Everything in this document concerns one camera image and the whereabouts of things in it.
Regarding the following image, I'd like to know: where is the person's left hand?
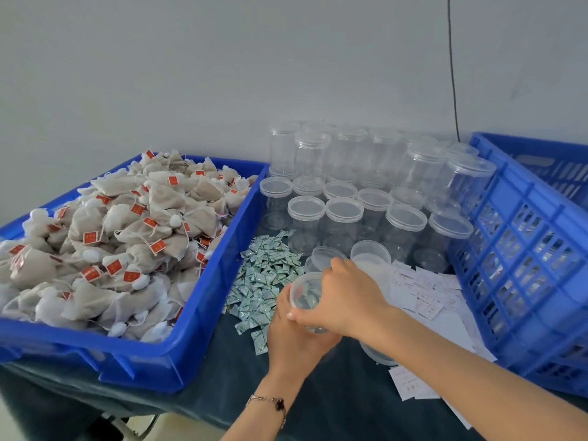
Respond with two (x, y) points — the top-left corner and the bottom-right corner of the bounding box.
(265, 284), (343, 382)

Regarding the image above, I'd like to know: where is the person's right hand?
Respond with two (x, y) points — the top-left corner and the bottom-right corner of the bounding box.
(287, 257), (398, 342)

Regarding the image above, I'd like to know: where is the clear jar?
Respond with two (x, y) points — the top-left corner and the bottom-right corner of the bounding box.
(287, 273), (336, 334)

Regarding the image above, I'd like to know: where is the pile of green desiccant packets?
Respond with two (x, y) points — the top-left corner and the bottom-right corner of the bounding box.
(225, 231), (306, 356)

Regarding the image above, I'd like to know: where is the pile of white label papers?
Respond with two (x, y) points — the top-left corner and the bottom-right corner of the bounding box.
(353, 260), (499, 430)

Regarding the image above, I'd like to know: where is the group of lidded jars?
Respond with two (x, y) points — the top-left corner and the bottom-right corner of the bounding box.
(259, 122), (497, 272)

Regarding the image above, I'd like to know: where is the blue slatted crate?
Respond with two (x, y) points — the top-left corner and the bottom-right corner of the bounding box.
(450, 133), (588, 398)

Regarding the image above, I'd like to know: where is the pile of tea bags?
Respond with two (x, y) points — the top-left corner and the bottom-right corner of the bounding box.
(0, 149), (258, 344)

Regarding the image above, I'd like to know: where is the person's right forearm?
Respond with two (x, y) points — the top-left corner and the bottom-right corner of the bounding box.
(367, 306), (588, 441)

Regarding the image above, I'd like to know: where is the blue plastic tray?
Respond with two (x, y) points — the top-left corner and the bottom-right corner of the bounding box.
(0, 156), (270, 393)

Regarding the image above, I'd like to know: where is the thin beaded bracelet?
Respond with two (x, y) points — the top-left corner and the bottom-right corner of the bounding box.
(246, 393), (288, 428)

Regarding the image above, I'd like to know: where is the black cable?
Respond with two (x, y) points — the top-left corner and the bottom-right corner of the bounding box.
(447, 0), (462, 143)

